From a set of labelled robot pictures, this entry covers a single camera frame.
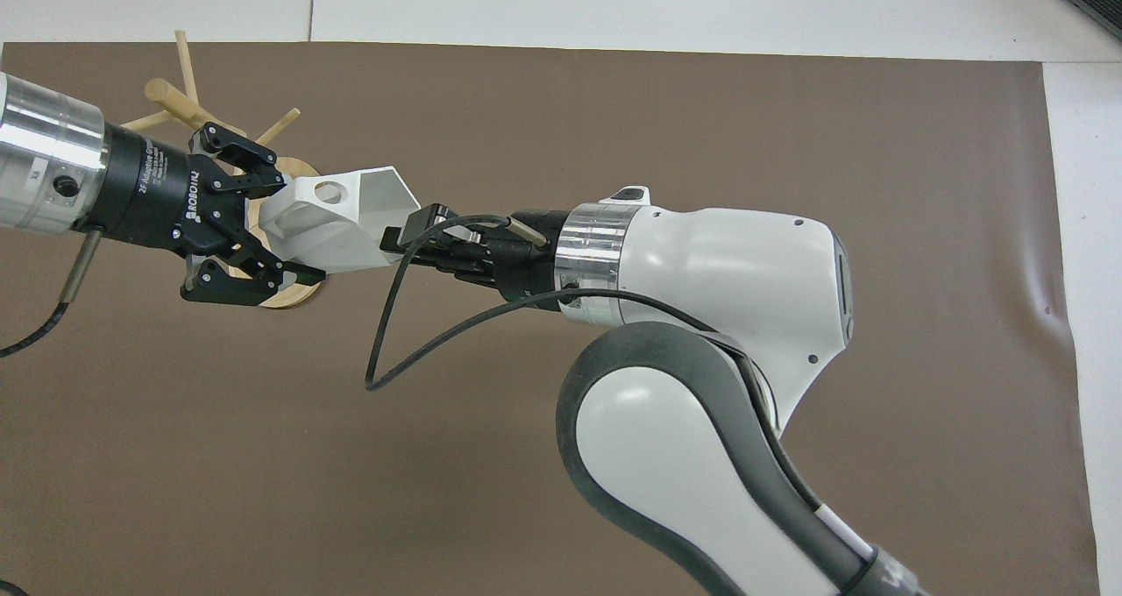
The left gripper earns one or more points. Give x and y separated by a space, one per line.
149 191

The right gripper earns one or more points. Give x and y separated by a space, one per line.
526 267

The white angular cup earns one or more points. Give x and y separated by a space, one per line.
333 223

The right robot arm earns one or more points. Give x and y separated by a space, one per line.
719 263

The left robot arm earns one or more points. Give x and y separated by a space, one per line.
48 149

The wooden cup rack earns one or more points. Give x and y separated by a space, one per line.
172 99

